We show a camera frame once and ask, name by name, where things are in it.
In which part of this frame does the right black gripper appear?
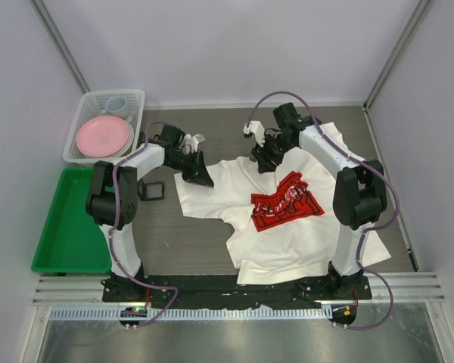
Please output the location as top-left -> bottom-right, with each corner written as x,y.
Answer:
251,133 -> 295,175

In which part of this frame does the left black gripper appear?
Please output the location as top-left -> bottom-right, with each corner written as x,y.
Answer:
166,150 -> 214,188

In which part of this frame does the white printed t-shirt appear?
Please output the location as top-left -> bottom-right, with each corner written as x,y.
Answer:
173,121 -> 393,285

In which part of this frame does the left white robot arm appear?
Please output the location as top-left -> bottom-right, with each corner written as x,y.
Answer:
86,123 -> 214,302

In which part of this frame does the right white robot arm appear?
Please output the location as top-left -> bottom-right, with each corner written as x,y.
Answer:
243,103 -> 388,299

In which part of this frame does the black brooch box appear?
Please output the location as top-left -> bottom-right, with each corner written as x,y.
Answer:
137,179 -> 165,202

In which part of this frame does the yellow-green plate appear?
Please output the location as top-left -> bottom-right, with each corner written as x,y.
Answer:
117,125 -> 135,157

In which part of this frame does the pink plate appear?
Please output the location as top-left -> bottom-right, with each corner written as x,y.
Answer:
76,115 -> 129,158

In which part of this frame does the light blue cup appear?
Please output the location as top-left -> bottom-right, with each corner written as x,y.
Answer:
101,96 -> 132,123

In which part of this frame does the white plastic basket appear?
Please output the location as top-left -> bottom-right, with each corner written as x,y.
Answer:
63,88 -> 145,167

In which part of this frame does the green plastic tray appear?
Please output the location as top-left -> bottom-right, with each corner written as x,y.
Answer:
31,168 -> 111,275

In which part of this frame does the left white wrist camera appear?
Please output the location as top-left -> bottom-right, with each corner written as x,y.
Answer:
181,134 -> 205,154

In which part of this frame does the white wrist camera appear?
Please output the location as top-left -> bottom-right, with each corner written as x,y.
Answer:
181,134 -> 205,154
243,120 -> 266,147

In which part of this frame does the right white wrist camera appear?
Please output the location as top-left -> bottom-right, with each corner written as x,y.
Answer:
243,120 -> 266,147

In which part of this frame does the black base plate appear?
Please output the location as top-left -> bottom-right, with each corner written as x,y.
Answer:
101,275 -> 372,310

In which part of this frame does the white slotted cable duct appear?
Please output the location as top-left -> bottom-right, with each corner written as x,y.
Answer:
49,306 -> 332,322

